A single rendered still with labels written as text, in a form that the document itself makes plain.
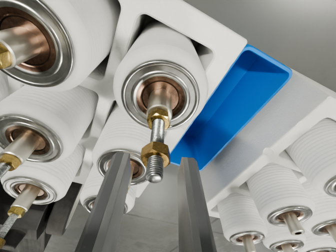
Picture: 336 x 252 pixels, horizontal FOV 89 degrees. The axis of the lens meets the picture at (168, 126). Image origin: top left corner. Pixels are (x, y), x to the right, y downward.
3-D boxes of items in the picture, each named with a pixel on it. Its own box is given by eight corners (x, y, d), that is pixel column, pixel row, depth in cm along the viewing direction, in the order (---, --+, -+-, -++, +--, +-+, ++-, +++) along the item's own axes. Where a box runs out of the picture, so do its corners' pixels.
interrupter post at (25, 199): (32, 183, 26) (17, 204, 24) (44, 191, 28) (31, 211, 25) (20, 186, 27) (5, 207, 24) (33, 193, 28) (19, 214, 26)
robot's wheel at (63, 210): (83, 190, 73) (60, 245, 57) (71, 187, 71) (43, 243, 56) (91, 162, 61) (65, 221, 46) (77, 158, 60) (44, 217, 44)
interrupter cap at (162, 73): (129, 127, 19) (128, 131, 19) (114, 59, 15) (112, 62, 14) (196, 125, 19) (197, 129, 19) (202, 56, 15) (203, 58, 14)
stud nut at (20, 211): (20, 206, 24) (16, 212, 23) (28, 211, 25) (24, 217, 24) (8, 206, 24) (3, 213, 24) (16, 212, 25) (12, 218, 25)
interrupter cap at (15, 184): (31, 169, 24) (28, 173, 24) (68, 196, 29) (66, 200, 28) (-7, 180, 26) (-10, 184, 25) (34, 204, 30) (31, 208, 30)
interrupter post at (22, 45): (49, 44, 14) (22, 56, 11) (35, 62, 15) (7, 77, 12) (19, 17, 13) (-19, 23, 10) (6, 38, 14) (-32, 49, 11)
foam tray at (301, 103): (273, 187, 70) (300, 236, 56) (189, 161, 61) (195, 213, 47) (378, 115, 48) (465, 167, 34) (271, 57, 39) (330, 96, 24)
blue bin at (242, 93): (195, 141, 55) (200, 173, 45) (163, 130, 52) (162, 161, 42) (265, 52, 38) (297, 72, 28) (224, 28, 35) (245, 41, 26)
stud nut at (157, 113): (173, 113, 14) (174, 119, 13) (166, 128, 15) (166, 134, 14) (150, 105, 14) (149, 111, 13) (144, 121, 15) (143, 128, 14)
